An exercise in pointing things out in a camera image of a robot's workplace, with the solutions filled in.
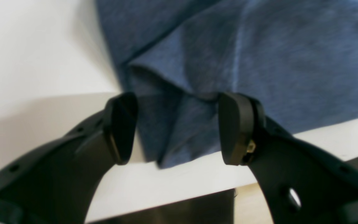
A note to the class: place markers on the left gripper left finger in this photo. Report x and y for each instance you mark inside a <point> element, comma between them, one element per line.
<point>56,182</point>

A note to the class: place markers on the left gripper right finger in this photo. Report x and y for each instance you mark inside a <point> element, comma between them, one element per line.
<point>301,183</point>

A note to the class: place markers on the dark blue t-shirt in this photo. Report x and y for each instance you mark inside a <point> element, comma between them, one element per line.
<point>299,58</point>

